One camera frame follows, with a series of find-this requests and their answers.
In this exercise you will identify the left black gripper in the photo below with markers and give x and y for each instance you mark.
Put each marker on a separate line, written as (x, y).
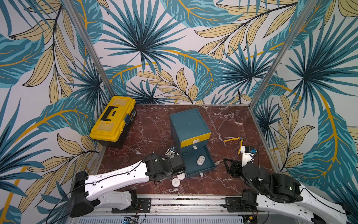
(170, 176)

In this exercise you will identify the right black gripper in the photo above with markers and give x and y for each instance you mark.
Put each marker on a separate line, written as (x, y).
(233, 168)

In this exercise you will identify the white round case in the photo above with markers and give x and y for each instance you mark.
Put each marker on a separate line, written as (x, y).
(181, 176)
(176, 182)

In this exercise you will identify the teal bottom drawer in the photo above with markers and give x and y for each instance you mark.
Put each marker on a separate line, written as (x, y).
(190, 161)

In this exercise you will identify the white oval earphone case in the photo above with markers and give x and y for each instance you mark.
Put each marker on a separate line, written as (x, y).
(200, 161)

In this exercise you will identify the teal drawer cabinet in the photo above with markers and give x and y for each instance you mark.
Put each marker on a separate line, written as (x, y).
(187, 124)

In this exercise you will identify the yellow top drawer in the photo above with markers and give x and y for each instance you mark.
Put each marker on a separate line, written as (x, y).
(201, 139)

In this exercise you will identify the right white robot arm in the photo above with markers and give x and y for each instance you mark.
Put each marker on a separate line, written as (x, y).
(281, 194)

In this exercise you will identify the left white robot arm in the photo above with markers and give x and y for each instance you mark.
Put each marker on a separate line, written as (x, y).
(90, 191)

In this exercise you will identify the yellow black toolbox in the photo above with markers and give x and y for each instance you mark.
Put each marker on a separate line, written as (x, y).
(112, 127)

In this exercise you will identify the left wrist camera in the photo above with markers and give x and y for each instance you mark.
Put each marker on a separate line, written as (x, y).
(171, 152)

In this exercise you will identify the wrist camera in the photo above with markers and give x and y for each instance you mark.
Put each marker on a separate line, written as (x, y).
(171, 152)
(248, 153)

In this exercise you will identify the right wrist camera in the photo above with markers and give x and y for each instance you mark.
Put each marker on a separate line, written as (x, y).
(248, 153)

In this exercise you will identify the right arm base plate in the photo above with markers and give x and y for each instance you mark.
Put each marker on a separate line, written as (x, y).
(237, 204)

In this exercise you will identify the yellow handled pliers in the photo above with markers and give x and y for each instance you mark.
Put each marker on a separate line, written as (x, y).
(241, 140)

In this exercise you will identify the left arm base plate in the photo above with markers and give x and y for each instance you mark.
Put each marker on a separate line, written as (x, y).
(142, 205)

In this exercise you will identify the aluminium front rail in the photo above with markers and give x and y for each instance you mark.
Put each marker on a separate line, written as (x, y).
(199, 207)

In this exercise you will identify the right aluminium frame post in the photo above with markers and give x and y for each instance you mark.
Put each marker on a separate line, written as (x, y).
(309, 6)

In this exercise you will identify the aluminium frame post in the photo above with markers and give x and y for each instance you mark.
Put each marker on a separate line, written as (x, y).
(309, 6)
(79, 25)

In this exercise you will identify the left aluminium frame post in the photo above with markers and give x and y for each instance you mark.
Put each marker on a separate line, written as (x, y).
(79, 25)

